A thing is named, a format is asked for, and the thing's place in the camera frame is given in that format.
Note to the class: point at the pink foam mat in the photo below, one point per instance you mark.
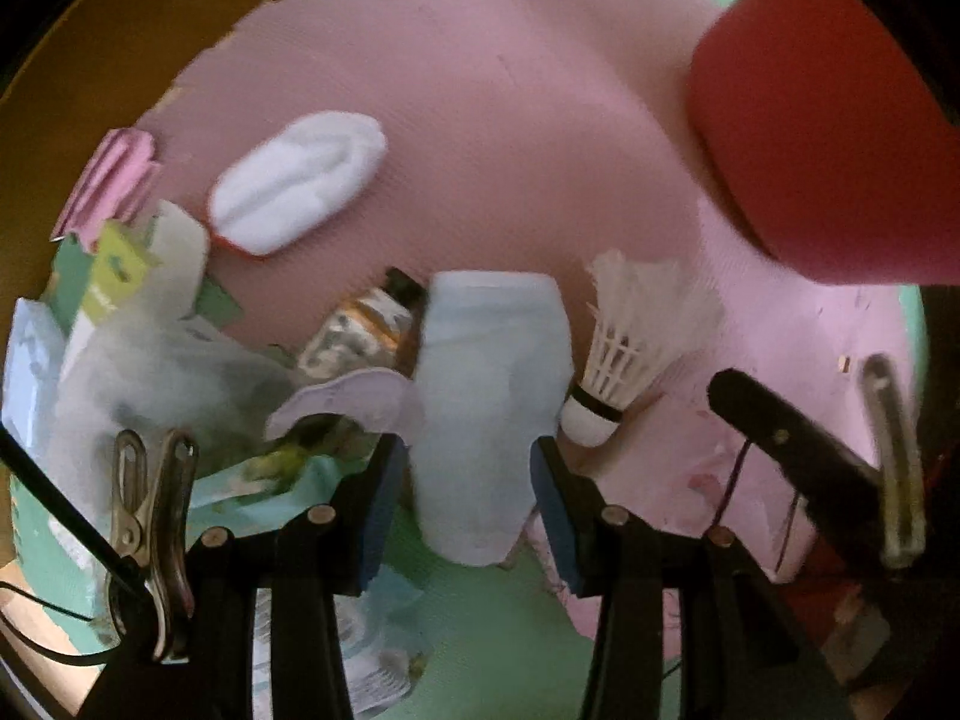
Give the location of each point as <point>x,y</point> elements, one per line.
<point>487,90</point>

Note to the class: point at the red bucket with green rim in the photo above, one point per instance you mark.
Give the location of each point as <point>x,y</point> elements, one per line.
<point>817,127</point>

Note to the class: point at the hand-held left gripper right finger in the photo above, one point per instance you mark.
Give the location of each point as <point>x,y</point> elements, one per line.
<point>555,532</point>

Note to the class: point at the white and green carton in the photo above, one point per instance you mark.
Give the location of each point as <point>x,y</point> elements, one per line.
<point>112,277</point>

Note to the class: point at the wooden wardrobe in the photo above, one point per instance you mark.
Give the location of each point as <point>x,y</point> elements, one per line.
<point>75,52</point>

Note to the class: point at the translucent plastic bag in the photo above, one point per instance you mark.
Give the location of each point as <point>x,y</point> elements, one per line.
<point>172,382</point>

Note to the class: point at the pink paper packet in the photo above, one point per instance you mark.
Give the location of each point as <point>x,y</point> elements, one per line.
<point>109,180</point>

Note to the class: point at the clear plastic blister tray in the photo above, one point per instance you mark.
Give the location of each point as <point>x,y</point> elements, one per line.
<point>30,367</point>

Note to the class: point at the small labelled bottle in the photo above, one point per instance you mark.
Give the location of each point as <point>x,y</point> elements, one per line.
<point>360,330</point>

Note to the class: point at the metal spring clip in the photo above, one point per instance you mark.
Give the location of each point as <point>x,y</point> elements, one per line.
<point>142,525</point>
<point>892,480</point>

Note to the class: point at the white shuttlecock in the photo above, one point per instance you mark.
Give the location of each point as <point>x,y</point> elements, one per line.
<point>622,360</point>

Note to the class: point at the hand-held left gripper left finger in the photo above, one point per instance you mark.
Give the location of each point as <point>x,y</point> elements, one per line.
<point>379,532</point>

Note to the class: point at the blue printed snack bag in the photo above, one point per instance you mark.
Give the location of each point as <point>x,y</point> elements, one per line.
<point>255,487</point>

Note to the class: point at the pale pink soft pad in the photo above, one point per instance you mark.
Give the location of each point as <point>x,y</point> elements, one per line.
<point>352,394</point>

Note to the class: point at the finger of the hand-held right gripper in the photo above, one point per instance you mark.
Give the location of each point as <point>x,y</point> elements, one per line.
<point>780,435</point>

